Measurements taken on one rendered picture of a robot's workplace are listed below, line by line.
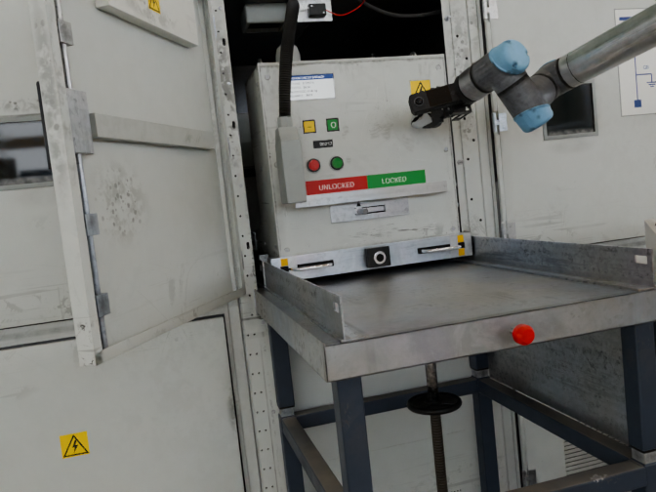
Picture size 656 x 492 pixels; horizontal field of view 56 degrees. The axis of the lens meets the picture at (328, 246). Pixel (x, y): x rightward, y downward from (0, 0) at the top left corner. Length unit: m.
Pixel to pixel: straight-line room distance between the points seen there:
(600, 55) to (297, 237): 0.78
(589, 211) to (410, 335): 1.08
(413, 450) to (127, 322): 0.94
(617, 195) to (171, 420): 1.38
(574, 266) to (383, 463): 0.77
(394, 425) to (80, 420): 0.80
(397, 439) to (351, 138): 0.82
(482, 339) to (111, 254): 0.64
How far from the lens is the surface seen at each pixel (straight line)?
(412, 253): 1.62
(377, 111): 1.61
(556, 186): 1.88
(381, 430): 1.75
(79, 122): 1.07
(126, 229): 1.18
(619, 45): 1.44
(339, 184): 1.56
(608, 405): 1.38
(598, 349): 1.36
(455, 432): 1.84
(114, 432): 1.62
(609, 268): 1.27
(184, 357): 1.57
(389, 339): 0.95
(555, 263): 1.40
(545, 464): 2.00
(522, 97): 1.41
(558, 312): 1.08
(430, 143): 1.66
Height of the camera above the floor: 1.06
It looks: 5 degrees down
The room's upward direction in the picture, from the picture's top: 6 degrees counter-clockwise
